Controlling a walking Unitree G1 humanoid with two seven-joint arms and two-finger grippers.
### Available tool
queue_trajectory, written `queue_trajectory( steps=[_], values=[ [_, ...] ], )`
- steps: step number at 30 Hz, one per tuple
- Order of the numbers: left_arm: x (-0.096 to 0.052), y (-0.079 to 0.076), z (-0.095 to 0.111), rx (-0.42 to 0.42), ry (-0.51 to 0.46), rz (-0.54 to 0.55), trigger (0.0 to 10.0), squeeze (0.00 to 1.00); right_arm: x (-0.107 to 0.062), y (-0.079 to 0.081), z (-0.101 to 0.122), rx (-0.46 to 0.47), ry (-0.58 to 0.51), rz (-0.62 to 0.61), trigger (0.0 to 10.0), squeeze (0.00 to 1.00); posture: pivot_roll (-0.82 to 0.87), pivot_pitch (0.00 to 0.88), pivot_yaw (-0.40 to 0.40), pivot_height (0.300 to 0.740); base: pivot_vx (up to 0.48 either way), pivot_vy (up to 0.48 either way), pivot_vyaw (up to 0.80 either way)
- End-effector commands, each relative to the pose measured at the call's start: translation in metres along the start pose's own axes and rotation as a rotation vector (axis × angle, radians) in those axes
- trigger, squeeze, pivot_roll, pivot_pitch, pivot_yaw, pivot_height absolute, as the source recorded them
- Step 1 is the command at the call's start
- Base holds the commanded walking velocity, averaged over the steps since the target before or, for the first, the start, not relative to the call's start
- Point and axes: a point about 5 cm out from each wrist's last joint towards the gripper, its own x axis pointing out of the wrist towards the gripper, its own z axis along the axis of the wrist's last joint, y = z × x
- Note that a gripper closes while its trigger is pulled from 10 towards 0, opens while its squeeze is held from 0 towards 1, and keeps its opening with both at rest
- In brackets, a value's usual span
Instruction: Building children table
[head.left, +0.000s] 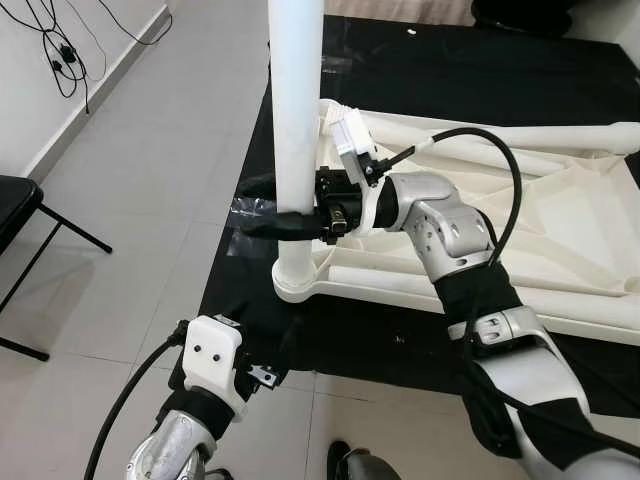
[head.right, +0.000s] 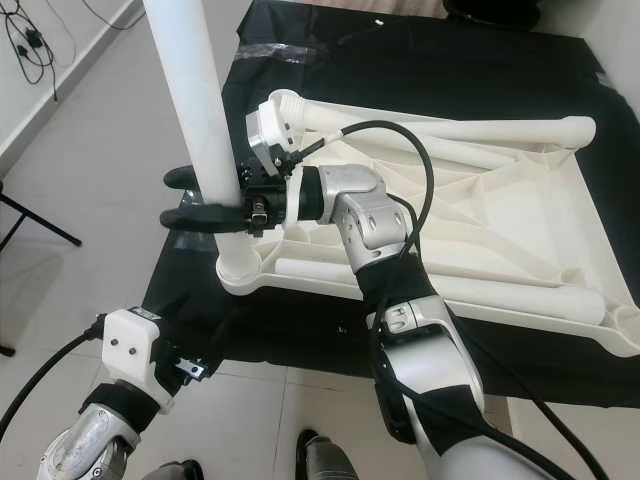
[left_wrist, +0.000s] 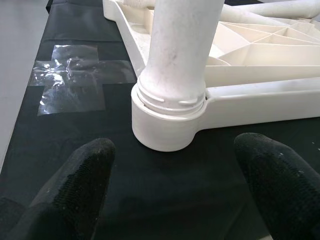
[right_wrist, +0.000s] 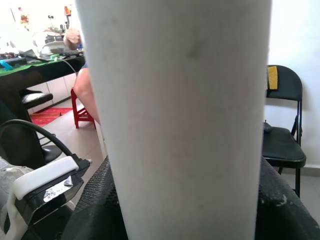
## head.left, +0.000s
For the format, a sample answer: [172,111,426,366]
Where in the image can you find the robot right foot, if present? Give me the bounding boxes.
[327,438,403,480]

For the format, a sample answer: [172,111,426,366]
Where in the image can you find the black tablecloth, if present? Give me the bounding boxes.
[198,12,640,421]

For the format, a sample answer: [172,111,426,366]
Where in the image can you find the white plastic children table top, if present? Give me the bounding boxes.
[272,98,640,348]

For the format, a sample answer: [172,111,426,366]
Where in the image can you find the black folding chair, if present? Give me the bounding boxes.
[0,175,114,363]

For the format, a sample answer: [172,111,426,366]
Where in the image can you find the clear tape patch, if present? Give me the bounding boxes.
[228,193,279,259]

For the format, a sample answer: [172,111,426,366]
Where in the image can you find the black wall cables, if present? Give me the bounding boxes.
[0,0,173,113]

